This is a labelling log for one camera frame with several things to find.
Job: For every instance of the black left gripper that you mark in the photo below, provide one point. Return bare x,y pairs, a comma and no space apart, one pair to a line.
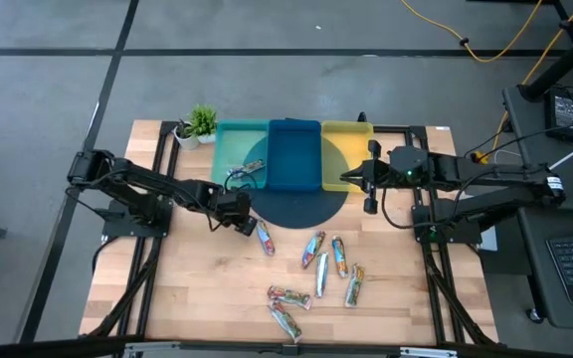
234,209

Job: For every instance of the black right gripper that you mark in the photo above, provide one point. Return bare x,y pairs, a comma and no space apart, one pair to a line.
378,175

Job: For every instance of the red and blue granola bar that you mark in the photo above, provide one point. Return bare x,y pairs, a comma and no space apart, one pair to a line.
313,248
266,239

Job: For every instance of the orange and blue granola bar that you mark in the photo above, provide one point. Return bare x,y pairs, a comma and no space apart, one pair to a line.
339,256

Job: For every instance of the red and green granola bar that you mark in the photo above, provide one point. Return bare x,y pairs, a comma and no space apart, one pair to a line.
289,297
284,319

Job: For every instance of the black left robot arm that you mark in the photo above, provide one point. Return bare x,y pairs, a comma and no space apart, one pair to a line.
142,180

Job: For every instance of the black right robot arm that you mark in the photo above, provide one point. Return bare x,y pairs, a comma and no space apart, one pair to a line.
490,174

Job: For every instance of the yellow plastic bin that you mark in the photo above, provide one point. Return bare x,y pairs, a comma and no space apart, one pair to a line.
348,144

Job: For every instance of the black knob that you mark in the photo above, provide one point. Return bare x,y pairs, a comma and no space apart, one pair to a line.
361,118

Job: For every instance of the round dark blue mat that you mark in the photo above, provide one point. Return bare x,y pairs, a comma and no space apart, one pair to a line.
294,209

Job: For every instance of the teal plastic bin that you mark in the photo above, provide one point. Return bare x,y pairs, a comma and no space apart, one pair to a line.
232,146

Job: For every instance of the blue plastic bin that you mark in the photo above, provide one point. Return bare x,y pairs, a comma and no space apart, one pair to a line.
294,154

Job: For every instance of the dark plant in white pot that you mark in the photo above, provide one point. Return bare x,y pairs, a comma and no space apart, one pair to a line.
186,138

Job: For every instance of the green plant in white pot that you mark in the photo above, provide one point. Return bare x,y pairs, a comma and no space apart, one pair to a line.
203,122

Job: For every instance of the white label sticker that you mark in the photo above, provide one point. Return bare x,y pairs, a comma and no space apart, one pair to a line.
442,128

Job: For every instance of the white paper sheet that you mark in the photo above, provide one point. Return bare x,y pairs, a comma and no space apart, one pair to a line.
489,241

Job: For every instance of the dark grey side table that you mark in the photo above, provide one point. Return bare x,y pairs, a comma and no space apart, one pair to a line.
540,278

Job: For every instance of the black power adapter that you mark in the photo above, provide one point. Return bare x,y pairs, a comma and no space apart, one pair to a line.
562,114

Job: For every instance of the black desk leg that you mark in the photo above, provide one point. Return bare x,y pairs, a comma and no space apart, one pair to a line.
567,25
560,64

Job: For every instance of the black aluminium table frame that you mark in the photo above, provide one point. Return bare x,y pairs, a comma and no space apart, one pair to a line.
396,129

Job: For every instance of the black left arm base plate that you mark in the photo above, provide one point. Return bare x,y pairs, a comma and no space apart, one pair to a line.
117,230

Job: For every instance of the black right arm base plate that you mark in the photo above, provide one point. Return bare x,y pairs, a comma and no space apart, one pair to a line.
465,237

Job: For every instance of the silver bracket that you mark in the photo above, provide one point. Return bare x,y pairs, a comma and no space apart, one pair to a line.
428,352
152,349

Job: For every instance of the black frame crossbar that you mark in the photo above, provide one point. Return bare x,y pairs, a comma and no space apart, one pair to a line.
67,348

